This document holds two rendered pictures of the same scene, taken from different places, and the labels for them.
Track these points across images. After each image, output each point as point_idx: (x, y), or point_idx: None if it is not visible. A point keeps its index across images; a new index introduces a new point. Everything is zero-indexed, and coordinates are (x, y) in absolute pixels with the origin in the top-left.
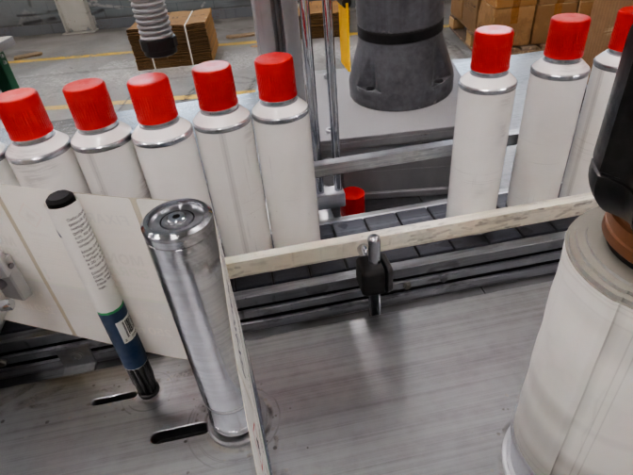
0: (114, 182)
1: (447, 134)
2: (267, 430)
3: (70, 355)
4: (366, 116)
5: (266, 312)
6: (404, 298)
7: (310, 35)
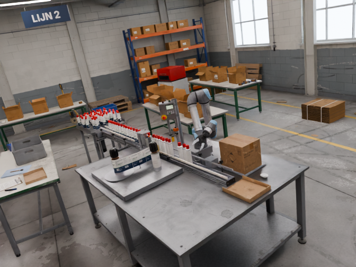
0: (160, 143)
1: (193, 152)
2: None
3: None
4: (192, 148)
5: (166, 159)
6: (174, 163)
7: (176, 138)
